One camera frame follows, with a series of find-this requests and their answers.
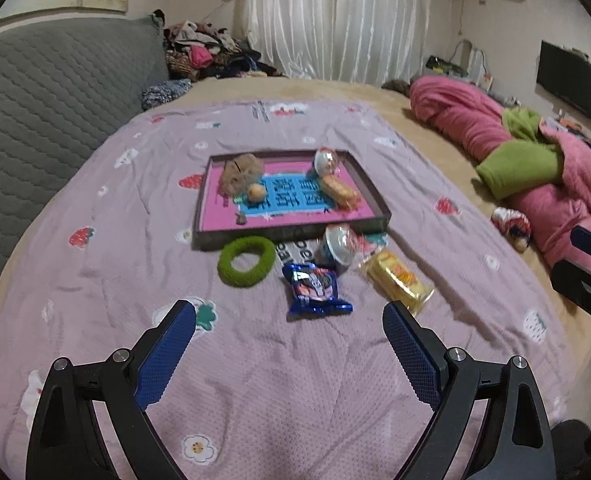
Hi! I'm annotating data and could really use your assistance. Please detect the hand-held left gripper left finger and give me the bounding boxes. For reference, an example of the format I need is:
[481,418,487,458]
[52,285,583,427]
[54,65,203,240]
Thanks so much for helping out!
[27,299,197,480]

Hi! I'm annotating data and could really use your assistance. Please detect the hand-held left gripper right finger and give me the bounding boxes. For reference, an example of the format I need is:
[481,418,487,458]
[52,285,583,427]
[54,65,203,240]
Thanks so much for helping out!
[382,300,559,480]

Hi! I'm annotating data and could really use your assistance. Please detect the green fuzzy hair ring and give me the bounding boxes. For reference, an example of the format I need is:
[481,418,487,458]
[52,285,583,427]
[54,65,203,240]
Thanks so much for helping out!
[218,236,276,289]

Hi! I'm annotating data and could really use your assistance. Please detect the round clear-wrapped snack cup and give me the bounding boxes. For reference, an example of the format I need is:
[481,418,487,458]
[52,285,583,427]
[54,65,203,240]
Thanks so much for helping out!
[318,223,359,266]

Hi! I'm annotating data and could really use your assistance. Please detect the shallow box with pink lining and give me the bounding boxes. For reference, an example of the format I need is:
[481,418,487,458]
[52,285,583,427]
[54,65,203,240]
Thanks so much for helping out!
[190,149,392,252]

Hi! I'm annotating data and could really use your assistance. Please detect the orange cake packet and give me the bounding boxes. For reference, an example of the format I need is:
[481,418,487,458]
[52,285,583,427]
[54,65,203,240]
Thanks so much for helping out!
[320,174,361,210]

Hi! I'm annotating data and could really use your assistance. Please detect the beige mesh bath puff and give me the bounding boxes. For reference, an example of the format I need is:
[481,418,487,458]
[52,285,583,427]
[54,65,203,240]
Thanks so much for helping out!
[219,152,265,196]

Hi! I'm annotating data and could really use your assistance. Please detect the yellow snack packet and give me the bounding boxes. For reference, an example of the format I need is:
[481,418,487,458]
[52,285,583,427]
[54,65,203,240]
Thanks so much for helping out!
[360,250,435,316]

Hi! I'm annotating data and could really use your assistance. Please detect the red and white small toy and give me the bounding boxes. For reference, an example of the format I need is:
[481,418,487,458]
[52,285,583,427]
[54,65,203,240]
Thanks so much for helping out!
[490,206,532,251]

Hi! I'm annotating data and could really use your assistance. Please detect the purple strawberry print blanket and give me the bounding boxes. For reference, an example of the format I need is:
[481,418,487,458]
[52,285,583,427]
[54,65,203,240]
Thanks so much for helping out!
[0,99,569,480]

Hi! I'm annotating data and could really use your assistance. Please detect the green blanket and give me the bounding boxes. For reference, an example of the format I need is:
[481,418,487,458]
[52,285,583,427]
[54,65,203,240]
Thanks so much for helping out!
[476,107,565,200]

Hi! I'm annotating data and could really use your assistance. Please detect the blue cookie packet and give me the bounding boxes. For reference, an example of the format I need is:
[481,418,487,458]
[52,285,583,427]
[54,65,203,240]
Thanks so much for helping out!
[282,261,353,321]

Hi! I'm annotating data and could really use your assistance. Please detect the pink quilt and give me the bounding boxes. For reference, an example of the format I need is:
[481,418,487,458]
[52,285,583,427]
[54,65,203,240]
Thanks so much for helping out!
[408,75,591,281]

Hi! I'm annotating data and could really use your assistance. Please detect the white desk appliance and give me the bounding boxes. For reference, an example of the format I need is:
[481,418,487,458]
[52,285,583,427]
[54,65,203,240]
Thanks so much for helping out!
[450,39,489,81]

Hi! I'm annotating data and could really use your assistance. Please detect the black and yellow object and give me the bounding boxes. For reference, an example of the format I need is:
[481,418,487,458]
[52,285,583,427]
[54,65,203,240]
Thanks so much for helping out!
[425,55,463,75]

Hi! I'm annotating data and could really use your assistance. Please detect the dark cloth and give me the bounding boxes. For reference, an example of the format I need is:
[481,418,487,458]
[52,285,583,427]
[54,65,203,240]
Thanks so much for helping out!
[381,78,416,98]

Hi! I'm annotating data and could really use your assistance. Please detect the blue patterned cloth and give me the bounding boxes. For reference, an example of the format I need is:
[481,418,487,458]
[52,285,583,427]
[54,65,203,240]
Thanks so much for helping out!
[142,79,194,110]

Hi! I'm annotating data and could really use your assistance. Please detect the beige bed sheet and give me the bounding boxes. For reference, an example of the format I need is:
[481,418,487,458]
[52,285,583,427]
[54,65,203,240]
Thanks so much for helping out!
[0,77,591,411]

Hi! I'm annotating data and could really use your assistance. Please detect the grey quilted headboard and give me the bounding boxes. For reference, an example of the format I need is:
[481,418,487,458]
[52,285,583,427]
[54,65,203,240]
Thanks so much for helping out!
[0,10,169,306]

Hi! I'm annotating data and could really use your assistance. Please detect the pile of clothes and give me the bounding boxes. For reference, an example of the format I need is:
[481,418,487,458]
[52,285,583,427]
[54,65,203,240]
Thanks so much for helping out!
[152,9,289,81]

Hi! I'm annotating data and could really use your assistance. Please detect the white curtain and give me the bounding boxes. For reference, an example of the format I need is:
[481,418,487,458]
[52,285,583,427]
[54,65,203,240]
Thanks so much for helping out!
[233,0,433,86]

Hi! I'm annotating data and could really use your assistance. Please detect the black wall television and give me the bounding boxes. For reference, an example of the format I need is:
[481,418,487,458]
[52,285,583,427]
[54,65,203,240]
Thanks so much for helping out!
[535,40,591,125]

